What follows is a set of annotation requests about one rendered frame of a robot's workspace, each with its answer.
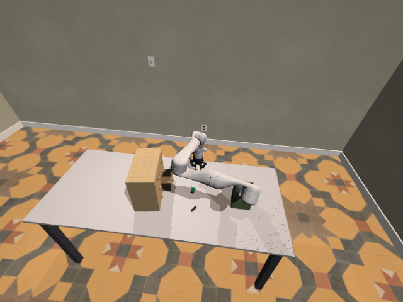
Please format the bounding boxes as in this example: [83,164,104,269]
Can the small wooden chest of drawers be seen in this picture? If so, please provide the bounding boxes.
[125,148,162,211]

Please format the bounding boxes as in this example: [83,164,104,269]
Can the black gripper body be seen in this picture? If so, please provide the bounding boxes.
[193,157,204,165]

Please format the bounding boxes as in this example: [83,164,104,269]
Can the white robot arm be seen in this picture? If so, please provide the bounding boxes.
[171,131,261,205]

